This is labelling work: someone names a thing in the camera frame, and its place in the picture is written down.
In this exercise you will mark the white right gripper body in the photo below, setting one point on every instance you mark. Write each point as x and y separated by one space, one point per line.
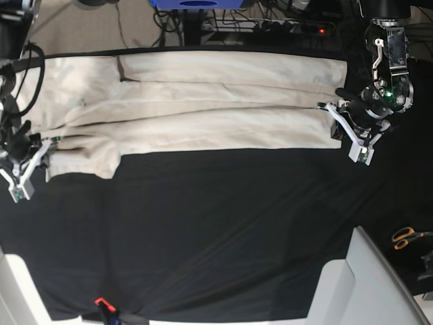
21 153

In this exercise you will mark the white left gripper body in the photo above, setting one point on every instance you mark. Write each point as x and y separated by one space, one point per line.
363 117

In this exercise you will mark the white T-shirt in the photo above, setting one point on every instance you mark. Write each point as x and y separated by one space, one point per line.
104 108

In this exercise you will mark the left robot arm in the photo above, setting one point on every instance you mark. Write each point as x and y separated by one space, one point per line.
388 46

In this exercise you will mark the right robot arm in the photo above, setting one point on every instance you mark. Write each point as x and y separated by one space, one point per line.
17 19

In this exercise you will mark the black power strip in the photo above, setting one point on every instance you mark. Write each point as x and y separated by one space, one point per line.
296 27

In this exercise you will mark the black table cloth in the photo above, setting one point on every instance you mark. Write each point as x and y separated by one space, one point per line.
235 235

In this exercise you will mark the red black clamp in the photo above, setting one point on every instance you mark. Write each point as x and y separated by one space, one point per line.
113 316

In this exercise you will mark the blue plastic bin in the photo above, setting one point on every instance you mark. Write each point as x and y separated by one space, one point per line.
197 4

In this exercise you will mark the orange handled scissors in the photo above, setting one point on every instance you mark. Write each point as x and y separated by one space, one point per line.
407 235

